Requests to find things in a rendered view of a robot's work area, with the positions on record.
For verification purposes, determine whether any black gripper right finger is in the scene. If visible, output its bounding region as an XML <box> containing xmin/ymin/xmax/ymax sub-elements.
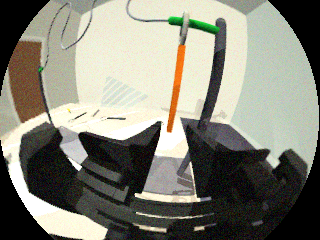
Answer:
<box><xmin>185</xmin><ymin>124</ymin><xmax>271</xmax><ymax>199</ymax></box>

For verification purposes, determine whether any orange handle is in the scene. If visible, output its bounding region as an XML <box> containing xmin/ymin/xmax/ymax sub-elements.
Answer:
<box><xmin>167</xmin><ymin>11</ymin><xmax>189</xmax><ymax>132</ymax></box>

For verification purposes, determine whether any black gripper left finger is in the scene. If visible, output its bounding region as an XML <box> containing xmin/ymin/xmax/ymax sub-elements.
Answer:
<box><xmin>77</xmin><ymin>121</ymin><xmax>161</xmax><ymax>195</ymax></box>

